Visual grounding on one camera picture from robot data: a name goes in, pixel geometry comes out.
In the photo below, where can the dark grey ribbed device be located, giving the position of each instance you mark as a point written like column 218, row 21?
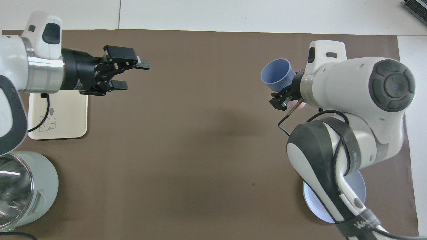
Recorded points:
column 418, row 8

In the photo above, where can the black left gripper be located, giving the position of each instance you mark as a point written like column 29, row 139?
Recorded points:
column 76, row 71

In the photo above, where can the brown table mat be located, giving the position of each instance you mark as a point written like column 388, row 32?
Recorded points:
column 200, row 150

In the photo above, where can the cream tray with bear print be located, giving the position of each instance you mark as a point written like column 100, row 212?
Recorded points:
column 66, row 116

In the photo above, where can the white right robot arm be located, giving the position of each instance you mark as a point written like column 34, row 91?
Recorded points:
column 350, row 83

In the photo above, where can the blue ribbed cup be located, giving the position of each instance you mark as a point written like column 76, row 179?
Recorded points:
column 277, row 75

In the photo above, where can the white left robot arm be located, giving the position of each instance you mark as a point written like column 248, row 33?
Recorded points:
column 20, row 63

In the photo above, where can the pale green electric pot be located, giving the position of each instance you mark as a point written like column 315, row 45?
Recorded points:
column 40, row 186

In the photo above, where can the blue round plate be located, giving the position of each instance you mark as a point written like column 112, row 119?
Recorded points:
column 357, row 190

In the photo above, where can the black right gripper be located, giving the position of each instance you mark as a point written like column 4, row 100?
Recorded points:
column 297, row 86

